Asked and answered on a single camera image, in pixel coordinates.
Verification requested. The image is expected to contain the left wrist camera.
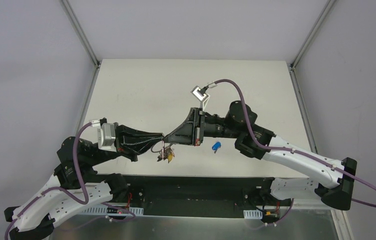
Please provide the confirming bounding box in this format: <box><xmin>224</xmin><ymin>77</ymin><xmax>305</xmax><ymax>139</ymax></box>
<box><xmin>89</xmin><ymin>117</ymin><xmax>117</xmax><ymax>152</ymax></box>

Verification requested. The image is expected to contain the red key tag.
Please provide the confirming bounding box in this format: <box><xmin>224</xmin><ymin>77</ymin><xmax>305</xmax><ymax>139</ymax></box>
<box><xmin>157</xmin><ymin>151</ymin><xmax>168</xmax><ymax>162</ymax></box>

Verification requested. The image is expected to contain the loose blue tag key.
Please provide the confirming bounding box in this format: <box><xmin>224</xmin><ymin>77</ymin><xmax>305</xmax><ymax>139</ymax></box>
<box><xmin>212</xmin><ymin>141</ymin><xmax>221</xmax><ymax>153</ymax></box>

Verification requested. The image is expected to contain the large silver keyring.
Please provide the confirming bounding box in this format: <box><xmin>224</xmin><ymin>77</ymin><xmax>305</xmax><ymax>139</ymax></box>
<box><xmin>150</xmin><ymin>140</ymin><xmax>172</xmax><ymax>158</ymax></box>

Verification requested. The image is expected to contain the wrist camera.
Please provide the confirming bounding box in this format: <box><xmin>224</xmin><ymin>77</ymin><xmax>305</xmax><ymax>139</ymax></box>
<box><xmin>89</xmin><ymin>117</ymin><xmax>117</xmax><ymax>152</ymax></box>
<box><xmin>191</xmin><ymin>85</ymin><xmax>210</xmax><ymax>110</ymax></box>

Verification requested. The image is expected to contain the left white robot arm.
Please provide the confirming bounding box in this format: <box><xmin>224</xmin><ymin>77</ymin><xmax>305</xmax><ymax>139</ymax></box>
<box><xmin>4</xmin><ymin>119</ymin><xmax>163</xmax><ymax>240</ymax></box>

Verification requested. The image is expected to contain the yellow key tag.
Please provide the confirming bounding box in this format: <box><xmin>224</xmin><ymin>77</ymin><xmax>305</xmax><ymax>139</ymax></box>
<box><xmin>167</xmin><ymin>154</ymin><xmax>174</xmax><ymax>163</ymax></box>

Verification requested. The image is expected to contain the aluminium frame rail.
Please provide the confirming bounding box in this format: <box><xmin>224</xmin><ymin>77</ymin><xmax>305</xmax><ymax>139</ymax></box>
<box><xmin>287</xmin><ymin>187</ymin><xmax>345</xmax><ymax>210</ymax></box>

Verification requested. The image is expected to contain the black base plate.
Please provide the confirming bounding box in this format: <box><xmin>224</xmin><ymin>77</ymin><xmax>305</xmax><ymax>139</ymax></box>
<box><xmin>112</xmin><ymin>175</ymin><xmax>291</xmax><ymax>219</ymax></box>

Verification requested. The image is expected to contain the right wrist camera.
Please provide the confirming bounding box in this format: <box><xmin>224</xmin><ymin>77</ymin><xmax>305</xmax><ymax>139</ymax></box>
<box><xmin>191</xmin><ymin>85</ymin><xmax>210</xmax><ymax>110</ymax></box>

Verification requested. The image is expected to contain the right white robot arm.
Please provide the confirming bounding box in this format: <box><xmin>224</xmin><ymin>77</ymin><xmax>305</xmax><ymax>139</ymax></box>
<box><xmin>164</xmin><ymin>100</ymin><xmax>357</xmax><ymax>211</ymax></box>

